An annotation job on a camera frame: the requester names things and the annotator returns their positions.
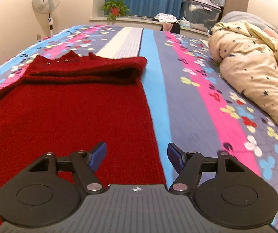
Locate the clear plastic storage box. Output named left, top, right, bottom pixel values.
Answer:
left=182, top=0, right=222, bottom=32

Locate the tissue pack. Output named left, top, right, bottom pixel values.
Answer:
left=179, top=17, right=191, bottom=28

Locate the white standing fan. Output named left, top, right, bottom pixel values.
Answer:
left=32, top=0, right=61, bottom=37

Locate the floral striped bed sheet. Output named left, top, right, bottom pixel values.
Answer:
left=0, top=24, right=278, bottom=233

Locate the pink and black garment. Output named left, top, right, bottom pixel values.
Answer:
left=161, top=21, right=181, bottom=34

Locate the grey pillow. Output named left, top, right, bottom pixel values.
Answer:
left=220, top=11, right=278, bottom=36

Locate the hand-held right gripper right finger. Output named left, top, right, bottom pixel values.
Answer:
left=167, top=143, right=246, bottom=196

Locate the cream star print duvet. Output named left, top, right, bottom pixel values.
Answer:
left=207, top=20, right=278, bottom=143

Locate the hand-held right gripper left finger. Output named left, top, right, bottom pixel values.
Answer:
left=28, top=141, right=108, bottom=195

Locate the potted green plant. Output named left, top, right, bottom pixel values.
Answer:
left=100, top=0, right=131, bottom=21

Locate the red knitted sweater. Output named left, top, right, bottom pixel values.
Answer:
left=0, top=50, right=167, bottom=226

